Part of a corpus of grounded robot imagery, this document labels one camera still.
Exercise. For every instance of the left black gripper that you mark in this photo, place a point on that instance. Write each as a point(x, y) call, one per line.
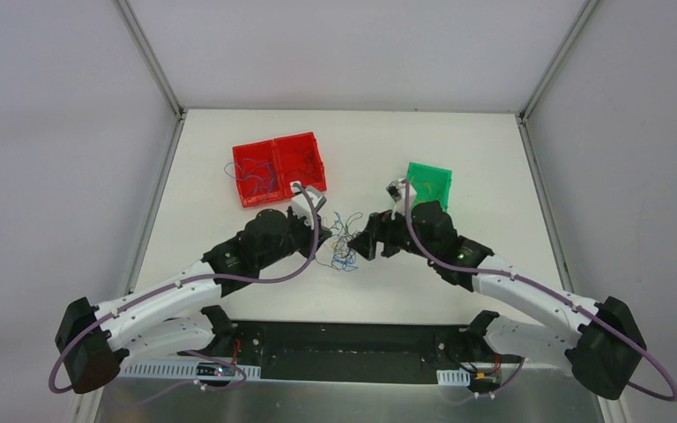
point(313, 236)

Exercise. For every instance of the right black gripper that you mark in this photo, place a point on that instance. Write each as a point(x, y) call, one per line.
point(377, 234)

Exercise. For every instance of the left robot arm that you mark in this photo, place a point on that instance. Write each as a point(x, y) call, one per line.
point(96, 342)

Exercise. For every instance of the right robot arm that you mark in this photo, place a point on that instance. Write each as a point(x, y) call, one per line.
point(571, 332)

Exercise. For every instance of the green bin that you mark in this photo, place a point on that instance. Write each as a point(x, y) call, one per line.
point(431, 183)

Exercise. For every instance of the red double bin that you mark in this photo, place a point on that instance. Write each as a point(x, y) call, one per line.
point(263, 170)

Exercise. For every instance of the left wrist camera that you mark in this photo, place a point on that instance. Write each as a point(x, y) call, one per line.
point(306, 202)

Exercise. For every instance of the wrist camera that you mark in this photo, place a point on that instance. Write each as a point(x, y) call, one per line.
point(403, 194)
point(306, 202)

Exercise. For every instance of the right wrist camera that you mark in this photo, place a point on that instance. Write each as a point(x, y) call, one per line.
point(403, 194)

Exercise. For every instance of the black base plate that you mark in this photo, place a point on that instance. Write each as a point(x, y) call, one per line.
point(349, 352)

